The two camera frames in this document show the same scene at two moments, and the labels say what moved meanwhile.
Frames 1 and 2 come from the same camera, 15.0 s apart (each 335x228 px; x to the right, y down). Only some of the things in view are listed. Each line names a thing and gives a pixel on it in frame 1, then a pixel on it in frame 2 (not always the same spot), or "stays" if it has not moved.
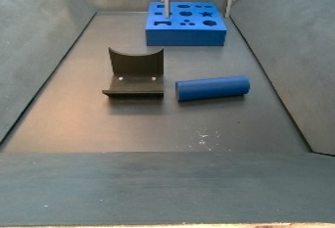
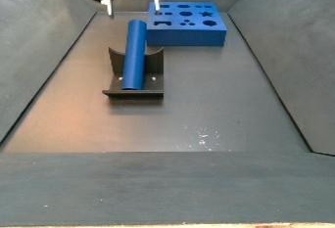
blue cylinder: [210, 88] to [134, 64]
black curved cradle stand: [137, 74] stays
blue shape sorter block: [194, 24] stays
